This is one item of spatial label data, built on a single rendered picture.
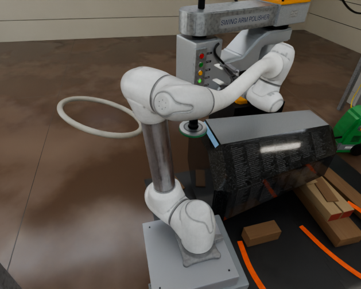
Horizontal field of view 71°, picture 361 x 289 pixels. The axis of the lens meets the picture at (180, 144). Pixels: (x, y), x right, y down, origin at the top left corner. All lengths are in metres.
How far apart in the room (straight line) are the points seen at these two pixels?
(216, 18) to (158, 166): 0.92
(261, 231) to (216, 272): 1.15
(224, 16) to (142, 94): 0.93
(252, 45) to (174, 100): 1.25
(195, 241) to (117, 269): 1.21
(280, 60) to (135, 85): 0.61
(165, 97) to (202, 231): 0.62
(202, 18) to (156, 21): 6.28
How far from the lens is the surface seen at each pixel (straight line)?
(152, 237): 1.35
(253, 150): 2.00
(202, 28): 1.54
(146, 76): 0.81
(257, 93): 1.20
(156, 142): 0.94
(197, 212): 1.09
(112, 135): 1.33
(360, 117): 3.56
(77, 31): 7.79
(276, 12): 1.92
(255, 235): 2.31
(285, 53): 1.17
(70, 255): 2.43
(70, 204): 2.75
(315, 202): 2.70
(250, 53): 1.87
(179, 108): 0.70
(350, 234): 2.68
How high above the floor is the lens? 2.01
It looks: 38 degrees down
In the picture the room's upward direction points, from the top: 2 degrees clockwise
